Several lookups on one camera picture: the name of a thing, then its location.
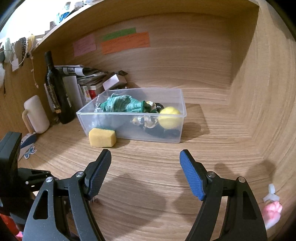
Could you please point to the clear plastic storage bin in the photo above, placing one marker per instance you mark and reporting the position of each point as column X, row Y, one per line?
column 121, row 122

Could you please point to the dark wine bottle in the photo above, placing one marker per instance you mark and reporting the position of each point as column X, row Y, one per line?
column 57, row 91

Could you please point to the yellow soft ball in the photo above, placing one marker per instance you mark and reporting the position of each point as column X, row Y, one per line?
column 166, row 119

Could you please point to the green knitted cloth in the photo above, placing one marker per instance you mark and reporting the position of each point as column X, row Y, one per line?
column 124, row 104

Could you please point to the cream mug with handle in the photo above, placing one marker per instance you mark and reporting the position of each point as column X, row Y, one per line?
column 34, row 116

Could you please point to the green sticky note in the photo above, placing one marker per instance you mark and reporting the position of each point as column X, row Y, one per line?
column 119, row 33

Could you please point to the floral white cloth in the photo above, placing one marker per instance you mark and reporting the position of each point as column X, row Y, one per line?
column 147, row 121

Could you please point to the black cap white pattern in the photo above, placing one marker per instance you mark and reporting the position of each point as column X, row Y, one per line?
column 159, row 132

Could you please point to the orange red sleeve forearm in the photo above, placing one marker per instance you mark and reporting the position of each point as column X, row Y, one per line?
column 10, row 224

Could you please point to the pink white paw toy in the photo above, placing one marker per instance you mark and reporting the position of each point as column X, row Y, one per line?
column 271, row 212

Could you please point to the yellow sponge block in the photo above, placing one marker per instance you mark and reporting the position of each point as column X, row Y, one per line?
column 102, row 138

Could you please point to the orange sticky note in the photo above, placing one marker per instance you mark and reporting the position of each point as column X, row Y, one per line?
column 132, row 41

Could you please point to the small white cardboard box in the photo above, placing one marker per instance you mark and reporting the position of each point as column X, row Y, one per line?
column 115, row 81

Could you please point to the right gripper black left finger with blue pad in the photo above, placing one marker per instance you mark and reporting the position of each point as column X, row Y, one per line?
column 61, row 209

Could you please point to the blue white paper card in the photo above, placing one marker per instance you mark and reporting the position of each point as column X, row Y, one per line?
column 26, row 143

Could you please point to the pink sticky note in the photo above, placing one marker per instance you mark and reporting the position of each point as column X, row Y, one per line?
column 84, row 45

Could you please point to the stack of newspapers and books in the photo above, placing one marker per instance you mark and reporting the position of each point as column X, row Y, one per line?
column 75, row 77

